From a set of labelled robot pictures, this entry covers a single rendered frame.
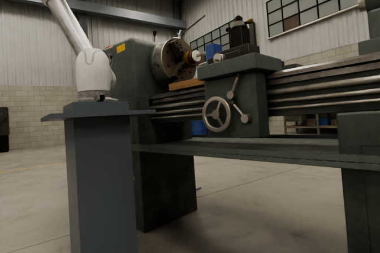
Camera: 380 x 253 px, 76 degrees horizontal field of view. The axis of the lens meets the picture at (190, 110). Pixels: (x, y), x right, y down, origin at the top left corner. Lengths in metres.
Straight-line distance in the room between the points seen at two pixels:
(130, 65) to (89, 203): 0.87
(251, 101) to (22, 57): 11.15
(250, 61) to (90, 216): 0.93
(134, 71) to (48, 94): 9.97
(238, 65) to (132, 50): 0.86
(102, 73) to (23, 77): 10.41
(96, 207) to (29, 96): 10.38
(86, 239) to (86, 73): 0.73
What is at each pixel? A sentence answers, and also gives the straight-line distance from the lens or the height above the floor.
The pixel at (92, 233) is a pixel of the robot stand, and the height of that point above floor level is 0.23.
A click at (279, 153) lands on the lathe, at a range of 0.91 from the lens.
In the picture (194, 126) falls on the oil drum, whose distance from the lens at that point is 8.05.
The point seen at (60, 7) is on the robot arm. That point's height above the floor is 1.35.
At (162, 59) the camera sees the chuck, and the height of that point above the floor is 1.07.
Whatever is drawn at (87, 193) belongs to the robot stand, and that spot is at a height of 0.40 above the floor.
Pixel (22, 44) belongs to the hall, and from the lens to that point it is 11.93.
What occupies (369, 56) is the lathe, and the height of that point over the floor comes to 0.85.
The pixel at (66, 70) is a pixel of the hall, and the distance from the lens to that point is 11.80.
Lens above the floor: 0.70
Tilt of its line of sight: 2 degrees up
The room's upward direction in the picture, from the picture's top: 4 degrees counter-clockwise
